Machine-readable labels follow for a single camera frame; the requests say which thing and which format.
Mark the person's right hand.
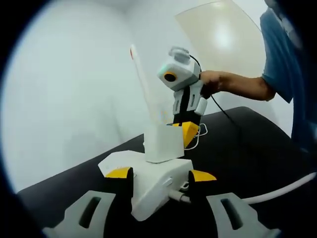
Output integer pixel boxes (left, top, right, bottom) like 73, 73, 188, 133
200, 70, 225, 96

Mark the white desk lamp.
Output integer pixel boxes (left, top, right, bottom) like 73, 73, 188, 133
128, 43, 165, 129

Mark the beige wall panel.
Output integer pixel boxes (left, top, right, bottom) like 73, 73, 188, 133
174, 0, 263, 80

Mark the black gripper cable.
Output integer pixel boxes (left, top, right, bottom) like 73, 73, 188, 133
189, 56, 245, 149

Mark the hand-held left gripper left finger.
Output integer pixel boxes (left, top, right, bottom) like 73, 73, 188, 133
42, 167, 136, 238

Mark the thin white lamp cable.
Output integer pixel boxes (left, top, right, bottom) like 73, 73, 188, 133
183, 123, 208, 151

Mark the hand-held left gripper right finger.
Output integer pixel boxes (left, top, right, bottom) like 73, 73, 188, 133
188, 170, 282, 238

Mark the person's body in blue shirt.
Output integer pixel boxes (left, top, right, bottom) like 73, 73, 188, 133
259, 0, 317, 155

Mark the white desk lamp plug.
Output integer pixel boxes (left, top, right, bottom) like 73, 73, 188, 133
143, 123, 185, 164

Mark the thick white power strip cable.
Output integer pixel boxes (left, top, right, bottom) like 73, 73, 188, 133
168, 171, 317, 205

